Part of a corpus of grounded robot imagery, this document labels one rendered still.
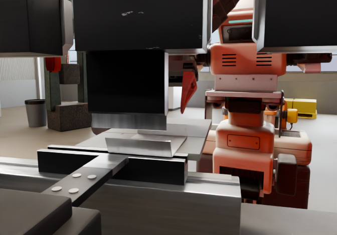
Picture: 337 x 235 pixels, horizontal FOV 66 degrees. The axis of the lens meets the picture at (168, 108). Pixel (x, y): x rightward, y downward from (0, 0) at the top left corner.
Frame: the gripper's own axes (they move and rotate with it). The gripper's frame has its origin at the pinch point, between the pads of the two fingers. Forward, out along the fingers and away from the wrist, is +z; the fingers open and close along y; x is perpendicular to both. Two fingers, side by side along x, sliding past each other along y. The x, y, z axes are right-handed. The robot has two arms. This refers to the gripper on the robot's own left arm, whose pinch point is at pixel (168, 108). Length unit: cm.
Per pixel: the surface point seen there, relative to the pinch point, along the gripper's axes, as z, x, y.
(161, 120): 8.5, -17.5, 3.8
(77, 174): 16.5, -23.5, -2.1
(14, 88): -305, 620, -709
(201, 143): 8.9, -9.0, 8.0
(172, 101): -280, 644, -157
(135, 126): 9.4, -17.1, 0.4
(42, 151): 13.3, -16.7, -12.2
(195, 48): 3.3, -24.8, 8.5
